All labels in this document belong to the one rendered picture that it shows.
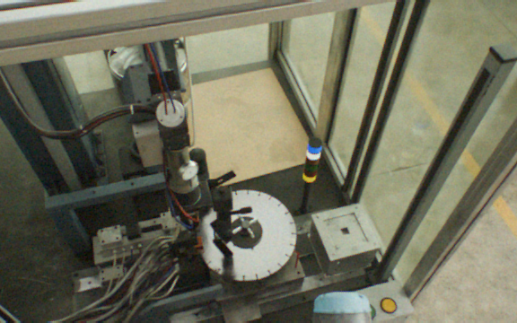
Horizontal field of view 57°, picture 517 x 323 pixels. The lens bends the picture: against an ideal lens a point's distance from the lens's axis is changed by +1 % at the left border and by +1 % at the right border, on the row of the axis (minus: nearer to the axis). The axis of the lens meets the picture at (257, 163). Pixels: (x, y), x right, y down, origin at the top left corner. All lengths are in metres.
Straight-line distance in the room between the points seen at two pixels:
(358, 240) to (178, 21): 1.25
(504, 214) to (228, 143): 1.73
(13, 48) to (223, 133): 1.61
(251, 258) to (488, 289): 1.57
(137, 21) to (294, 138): 1.60
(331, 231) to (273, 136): 0.59
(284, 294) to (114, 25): 1.31
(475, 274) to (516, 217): 0.48
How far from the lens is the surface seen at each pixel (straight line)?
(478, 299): 2.73
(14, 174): 2.14
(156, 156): 1.19
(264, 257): 1.50
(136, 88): 1.15
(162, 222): 1.68
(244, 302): 1.58
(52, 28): 0.48
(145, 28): 0.48
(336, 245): 1.61
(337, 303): 1.00
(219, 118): 2.11
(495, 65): 0.97
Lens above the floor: 2.30
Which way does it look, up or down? 53 degrees down
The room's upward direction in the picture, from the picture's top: 1 degrees clockwise
